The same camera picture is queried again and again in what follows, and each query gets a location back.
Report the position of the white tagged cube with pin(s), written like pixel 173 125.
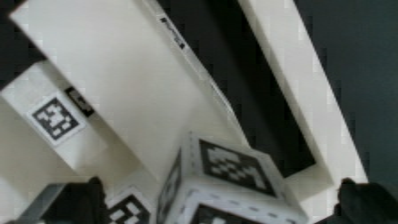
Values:
pixel 224 188

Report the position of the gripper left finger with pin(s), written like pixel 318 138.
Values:
pixel 68 204

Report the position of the white chair back frame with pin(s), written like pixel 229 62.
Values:
pixel 118 51

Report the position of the white right fence wall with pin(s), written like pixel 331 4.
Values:
pixel 283 38

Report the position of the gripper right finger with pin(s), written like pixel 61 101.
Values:
pixel 366 203

